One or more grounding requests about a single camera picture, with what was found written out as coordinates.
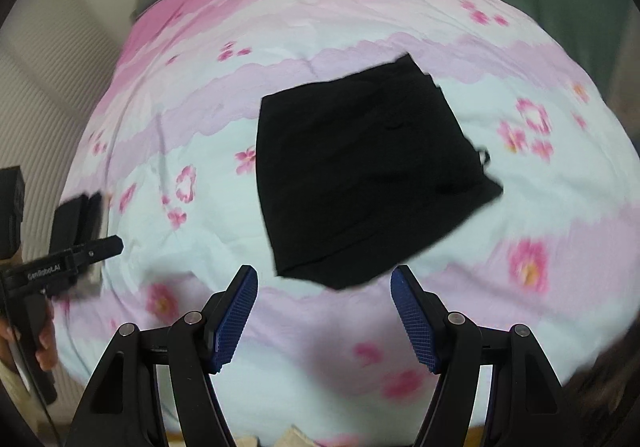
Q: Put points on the pink floral blanket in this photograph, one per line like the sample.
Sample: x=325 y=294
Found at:
x=350 y=17

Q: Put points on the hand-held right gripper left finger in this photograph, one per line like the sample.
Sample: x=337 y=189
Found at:
x=234 y=324

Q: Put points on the stack of folded clothes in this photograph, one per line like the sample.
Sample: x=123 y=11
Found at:
x=75 y=219

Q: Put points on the person's left hand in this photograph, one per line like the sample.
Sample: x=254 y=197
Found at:
x=47 y=344

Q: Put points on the black pants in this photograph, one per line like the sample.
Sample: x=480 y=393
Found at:
x=360 y=167

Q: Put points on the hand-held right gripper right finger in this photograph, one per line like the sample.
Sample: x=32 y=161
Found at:
x=416 y=324

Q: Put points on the white louvred wardrobe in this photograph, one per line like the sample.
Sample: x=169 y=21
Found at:
x=55 y=77

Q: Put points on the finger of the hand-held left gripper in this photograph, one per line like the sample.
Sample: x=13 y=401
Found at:
x=102 y=248

